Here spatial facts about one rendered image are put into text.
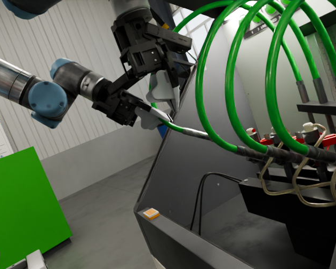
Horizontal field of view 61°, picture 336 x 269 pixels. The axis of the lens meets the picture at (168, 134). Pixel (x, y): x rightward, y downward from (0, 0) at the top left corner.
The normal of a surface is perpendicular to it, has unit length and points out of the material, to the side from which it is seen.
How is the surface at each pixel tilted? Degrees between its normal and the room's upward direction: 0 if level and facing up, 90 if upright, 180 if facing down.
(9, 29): 90
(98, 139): 90
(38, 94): 90
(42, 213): 90
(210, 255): 0
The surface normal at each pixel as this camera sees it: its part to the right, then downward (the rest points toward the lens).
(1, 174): 0.59, -0.13
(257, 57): -0.85, 0.37
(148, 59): 0.40, -0.04
